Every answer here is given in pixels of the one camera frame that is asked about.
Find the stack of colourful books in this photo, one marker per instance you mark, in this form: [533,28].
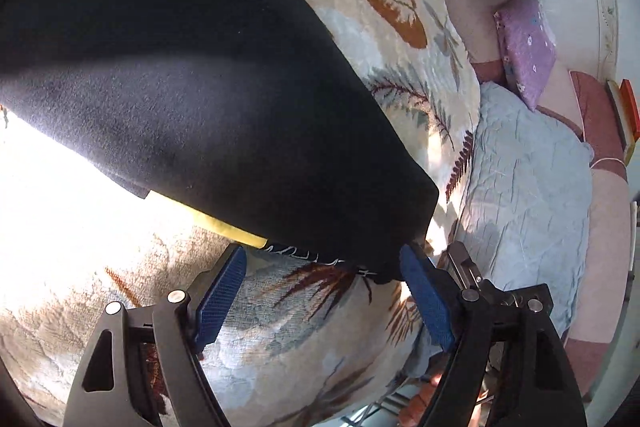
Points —
[627,107]

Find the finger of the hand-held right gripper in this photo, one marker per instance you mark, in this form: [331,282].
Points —
[462,264]

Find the leaf print fleece blanket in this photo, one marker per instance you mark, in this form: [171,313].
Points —
[300,332]

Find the purple flowered pillow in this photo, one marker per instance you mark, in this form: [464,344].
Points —
[525,47]

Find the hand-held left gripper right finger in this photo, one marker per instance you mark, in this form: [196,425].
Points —
[425,292]

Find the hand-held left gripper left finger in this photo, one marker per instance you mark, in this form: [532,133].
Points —
[220,287]

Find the pink padded headboard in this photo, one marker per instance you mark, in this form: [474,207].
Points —
[600,117]

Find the pink bed mattress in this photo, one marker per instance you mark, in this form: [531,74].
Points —
[465,7]

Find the person's right hand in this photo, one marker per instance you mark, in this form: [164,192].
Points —
[417,407]

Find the black pants with yellow patch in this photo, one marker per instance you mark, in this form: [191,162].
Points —
[200,82]

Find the light blue crinkled quilt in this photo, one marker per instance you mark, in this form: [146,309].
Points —
[525,187]

